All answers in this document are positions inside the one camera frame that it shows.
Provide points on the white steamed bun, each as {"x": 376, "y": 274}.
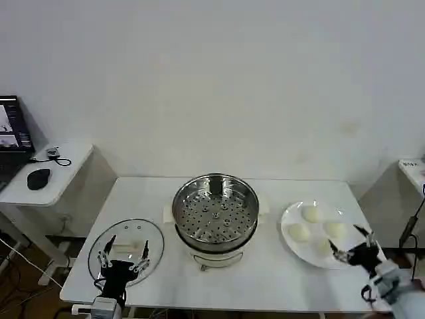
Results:
{"x": 299, "y": 232}
{"x": 312, "y": 214}
{"x": 321, "y": 246}
{"x": 334, "y": 229}

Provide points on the white electric cooking pot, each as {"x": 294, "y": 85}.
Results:
{"x": 216, "y": 260}

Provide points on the small grey device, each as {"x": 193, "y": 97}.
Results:
{"x": 52, "y": 152}

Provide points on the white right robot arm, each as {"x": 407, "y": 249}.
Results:
{"x": 408, "y": 302}

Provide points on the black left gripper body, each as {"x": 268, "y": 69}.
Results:
{"x": 116, "y": 277}

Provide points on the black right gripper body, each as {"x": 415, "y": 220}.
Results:
{"x": 365, "y": 257}

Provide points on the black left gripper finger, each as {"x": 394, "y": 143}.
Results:
{"x": 108, "y": 256}
{"x": 145, "y": 252}

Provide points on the black computer mouse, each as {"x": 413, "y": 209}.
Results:
{"x": 38, "y": 178}

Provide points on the round glass lid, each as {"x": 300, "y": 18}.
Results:
{"x": 133, "y": 232}

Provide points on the white side table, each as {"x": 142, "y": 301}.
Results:
{"x": 59, "y": 181}

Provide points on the steel perforated steamer basket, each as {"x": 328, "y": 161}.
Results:
{"x": 186, "y": 216}

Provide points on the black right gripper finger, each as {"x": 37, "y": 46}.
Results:
{"x": 370, "y": 239}
{"x": 342, "y": 256}

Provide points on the black laptop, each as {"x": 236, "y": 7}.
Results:
{"x": 11, "y": 133}

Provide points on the white round plate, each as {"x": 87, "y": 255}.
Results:
{"x": 292, "y": 212}

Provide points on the white table with label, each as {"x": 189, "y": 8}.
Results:
{"x": 413, "y": 172}

